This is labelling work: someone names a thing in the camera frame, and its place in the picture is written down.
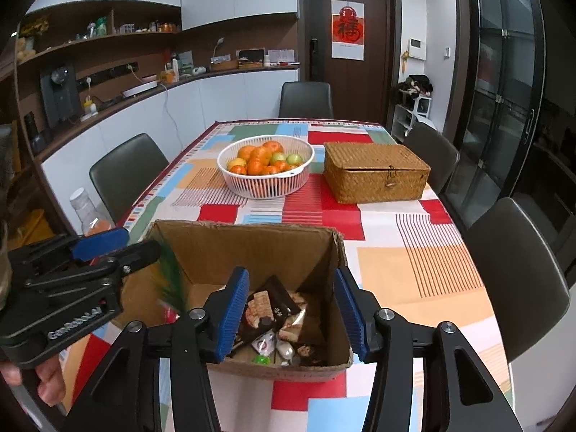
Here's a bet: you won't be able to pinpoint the small yellow white bottle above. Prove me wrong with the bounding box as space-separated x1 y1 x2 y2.
81 94 100 121

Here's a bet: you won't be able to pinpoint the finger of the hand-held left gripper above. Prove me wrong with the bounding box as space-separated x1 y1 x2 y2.
24 238 163 313
6 226 131 282

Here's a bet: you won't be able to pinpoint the black wall socket strip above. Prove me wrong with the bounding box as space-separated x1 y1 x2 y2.
74 60 139 91

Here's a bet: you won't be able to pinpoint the person's left hand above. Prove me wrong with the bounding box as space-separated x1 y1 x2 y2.
0 355 68 406

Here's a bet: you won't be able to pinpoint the colourful checked tablecloth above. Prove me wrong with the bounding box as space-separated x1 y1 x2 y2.
58 119 514 432

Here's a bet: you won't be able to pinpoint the dark grey dining chair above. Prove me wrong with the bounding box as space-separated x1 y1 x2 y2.
278 82 334 119
402 121 460 195
89 133 170 226
463 197 571 364

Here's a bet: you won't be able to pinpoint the white shoe rack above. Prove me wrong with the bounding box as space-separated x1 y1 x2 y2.
391 94 433 145

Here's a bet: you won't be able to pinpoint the pile of oranges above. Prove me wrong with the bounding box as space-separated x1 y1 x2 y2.
227 141 289 176

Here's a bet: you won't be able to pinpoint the black thermos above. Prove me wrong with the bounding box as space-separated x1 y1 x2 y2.
22 112 46 154

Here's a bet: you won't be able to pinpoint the clear plastic bottle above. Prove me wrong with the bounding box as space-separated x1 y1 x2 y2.
69 188 113 237

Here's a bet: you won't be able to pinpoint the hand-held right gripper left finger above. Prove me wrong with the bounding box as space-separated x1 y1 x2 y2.
60 266 250 432

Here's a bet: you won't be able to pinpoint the pile of dark bags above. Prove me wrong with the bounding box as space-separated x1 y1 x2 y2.
398 74 433 97

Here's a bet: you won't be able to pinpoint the brown wafer packet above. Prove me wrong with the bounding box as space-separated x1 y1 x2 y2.
276 292 309 343

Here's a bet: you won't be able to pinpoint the yellow flowers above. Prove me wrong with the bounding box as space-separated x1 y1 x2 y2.
18 15 50 39

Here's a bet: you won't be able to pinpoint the red and white door poster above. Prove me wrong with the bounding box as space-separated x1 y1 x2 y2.
332 0 365 60

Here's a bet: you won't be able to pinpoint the black countertop appliance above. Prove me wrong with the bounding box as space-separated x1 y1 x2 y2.
40 64 82 129

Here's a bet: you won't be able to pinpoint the wooden wall shelf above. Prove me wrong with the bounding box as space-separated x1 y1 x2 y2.
13 2 183 82

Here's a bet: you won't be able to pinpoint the black glass cabinet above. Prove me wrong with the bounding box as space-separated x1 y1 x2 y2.
450 0 576 262

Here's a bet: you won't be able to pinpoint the woven wicker box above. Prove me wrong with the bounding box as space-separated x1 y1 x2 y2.
323 141 431 204

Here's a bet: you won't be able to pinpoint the white plastic fruit basket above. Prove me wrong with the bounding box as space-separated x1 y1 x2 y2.
217 135 316 199

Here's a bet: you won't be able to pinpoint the brown cardboard box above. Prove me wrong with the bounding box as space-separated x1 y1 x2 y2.
108 220 354 383

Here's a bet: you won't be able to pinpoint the white red candy wrapper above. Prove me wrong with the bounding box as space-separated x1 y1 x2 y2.
251 329 277 354

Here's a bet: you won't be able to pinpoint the dark brown door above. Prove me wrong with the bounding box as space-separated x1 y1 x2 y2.
298 0 402 127

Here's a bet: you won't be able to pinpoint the dark brown cracker packet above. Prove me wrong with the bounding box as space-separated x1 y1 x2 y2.
236 275 302 343

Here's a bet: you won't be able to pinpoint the white cable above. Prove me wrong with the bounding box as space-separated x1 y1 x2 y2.
159 82 181 163

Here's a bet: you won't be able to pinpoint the green cracker packet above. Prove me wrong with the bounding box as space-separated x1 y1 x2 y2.
155 245 187 311

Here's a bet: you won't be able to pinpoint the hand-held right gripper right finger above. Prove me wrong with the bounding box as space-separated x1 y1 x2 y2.
334 266 525 432

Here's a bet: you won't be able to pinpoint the white flat tray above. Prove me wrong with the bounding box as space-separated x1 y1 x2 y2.
122 82 158 98

